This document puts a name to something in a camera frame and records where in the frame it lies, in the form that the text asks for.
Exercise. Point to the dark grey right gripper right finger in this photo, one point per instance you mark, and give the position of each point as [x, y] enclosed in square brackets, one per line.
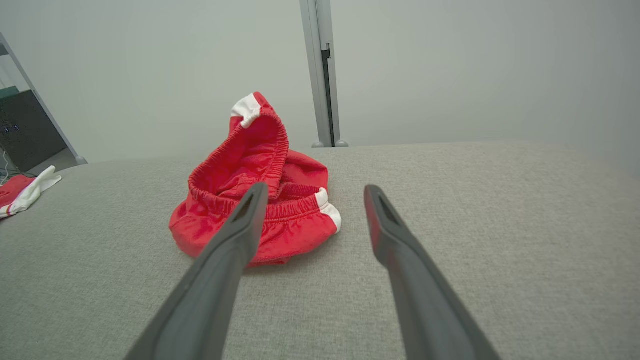
[425, 300]

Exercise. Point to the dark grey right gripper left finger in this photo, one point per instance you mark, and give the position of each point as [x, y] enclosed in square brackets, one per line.
[220, 280]

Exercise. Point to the dark cabinet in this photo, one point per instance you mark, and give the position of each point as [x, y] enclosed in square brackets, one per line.
[27, 130]

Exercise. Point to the grey partition post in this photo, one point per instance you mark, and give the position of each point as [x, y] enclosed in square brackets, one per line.
[320, 75]

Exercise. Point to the red shorts with white trim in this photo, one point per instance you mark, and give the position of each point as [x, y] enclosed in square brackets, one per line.
[300, 235]

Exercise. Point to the red and white sports jersey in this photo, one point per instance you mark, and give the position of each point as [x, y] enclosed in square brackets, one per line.
[20, 192]

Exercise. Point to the grey metal frame post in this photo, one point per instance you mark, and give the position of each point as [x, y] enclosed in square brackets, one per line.
[45, 112]

